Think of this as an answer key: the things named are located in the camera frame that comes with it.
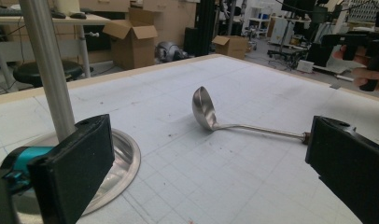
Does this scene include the stacked cardboard boxes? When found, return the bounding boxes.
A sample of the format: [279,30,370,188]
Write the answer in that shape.
[128,0,198,49]

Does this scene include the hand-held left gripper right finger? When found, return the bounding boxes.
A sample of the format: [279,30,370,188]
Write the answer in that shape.
[304,116,379,224]

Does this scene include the large open cardboard box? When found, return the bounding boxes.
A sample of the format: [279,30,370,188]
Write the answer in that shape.
[103,7,159,71]

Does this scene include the white grid mat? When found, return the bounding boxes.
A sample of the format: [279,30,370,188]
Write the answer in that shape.
[0,55,379,224]

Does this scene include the black speaker box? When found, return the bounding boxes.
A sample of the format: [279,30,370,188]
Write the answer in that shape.
[183,27,198,56]

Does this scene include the black round stool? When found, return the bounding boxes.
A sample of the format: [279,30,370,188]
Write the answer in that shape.
[12,60,85,89]

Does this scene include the black metal frame post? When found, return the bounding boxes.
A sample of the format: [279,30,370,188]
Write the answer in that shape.
[195,0,218,58]

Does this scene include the metal utensil stand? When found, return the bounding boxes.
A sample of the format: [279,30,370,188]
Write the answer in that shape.
[0,0,142,224]

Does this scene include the small white box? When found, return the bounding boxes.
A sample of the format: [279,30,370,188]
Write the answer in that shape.
[296,59,315,75]

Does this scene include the black computer mouse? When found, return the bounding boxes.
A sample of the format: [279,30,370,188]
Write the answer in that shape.
[69,11,88,21]

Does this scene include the vertical metal pole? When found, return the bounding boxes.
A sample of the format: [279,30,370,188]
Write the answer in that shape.
[0,12,112,79]

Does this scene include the small open cardboard box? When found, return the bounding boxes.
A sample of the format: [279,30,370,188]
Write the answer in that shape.
[211,35,250,61]

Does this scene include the wooden-handled spatula tool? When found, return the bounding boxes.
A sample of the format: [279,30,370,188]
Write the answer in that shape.
[191,86,312,146]

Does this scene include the white shelf cart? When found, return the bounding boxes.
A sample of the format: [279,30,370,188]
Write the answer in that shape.
[248,6,274,39]

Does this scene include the grey round device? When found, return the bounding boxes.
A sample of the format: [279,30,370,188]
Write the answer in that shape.
[154,41,190,63]

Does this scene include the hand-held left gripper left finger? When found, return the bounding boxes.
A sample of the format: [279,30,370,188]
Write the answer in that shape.
[27,114,116,224]

